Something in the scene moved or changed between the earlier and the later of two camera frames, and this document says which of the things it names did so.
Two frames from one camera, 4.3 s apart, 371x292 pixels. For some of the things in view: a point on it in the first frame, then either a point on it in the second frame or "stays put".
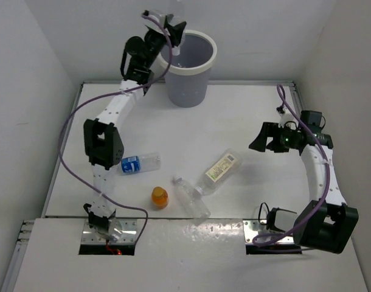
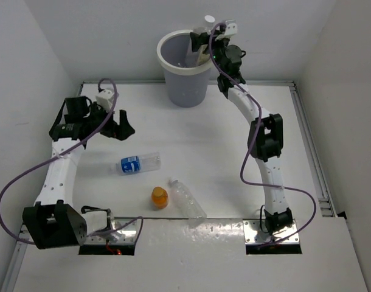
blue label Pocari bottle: x=135 y=163 stays put
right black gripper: x=269 y=129 to x=199 y=40
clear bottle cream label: x=227 y=165 to x=202 y=56
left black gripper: x=174 y=33 to x=120 y=131
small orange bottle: x=159 y=198 stays put
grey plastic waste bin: x=188 y=75 stays put
